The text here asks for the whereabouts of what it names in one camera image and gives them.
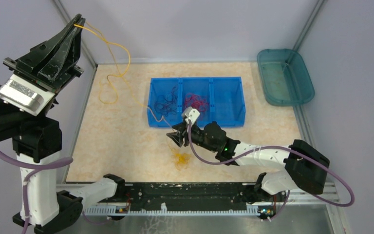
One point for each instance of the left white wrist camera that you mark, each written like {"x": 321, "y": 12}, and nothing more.
{"x": 24, "y": 95}

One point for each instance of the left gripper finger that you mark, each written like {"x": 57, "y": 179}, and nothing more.
{"x": 39, "y": 52}
{"x": 66, "y": 44}

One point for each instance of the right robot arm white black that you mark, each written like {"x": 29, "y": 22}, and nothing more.
{"x": 298, "y": 165}

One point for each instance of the white cable duct strip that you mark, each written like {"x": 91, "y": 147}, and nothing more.
{"x": 113, "y": 210}

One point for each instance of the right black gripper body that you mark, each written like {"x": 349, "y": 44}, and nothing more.
{"x": 197, "y": 135}

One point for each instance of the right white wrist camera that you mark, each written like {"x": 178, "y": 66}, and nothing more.
{"x": 190, "y": 115}

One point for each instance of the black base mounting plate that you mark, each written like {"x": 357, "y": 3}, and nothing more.
{"x": 213, "y": 196}

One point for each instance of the blue three-compartment plastic bin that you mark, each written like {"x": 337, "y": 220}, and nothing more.
{"x": 218, "y": 99}

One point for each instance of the teal translucent plastic tub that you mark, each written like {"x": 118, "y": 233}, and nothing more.
{"x": 285, "y": 78}

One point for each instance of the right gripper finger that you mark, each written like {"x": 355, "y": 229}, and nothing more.
{"x": 180, "y": 127}
{"x": 179, "y": 138}

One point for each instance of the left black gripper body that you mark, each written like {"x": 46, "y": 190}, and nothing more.
{"x": 41, "y": 80}

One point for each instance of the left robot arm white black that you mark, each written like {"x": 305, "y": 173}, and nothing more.
{"x": 32, "y": 141}

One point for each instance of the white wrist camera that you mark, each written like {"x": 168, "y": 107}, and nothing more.
{"x": 190, "y": 115}
{"x": 24, "y": 95}

